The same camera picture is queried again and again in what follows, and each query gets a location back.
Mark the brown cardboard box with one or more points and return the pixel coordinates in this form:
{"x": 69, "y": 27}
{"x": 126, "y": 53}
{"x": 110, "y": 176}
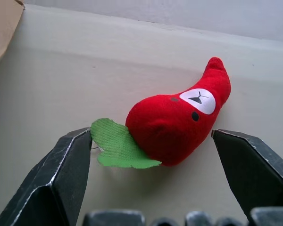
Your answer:
{"x": 2, "y": 30}

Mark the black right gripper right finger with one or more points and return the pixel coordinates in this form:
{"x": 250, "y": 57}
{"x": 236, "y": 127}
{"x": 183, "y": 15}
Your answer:
{"x": 254, "y": 169}

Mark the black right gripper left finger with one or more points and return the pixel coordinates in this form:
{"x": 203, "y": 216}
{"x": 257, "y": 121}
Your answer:
{"x": 54, "y": 179}

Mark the red chili pepper plush toy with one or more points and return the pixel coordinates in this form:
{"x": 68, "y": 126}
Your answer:
{"x": 177, "y": 122}

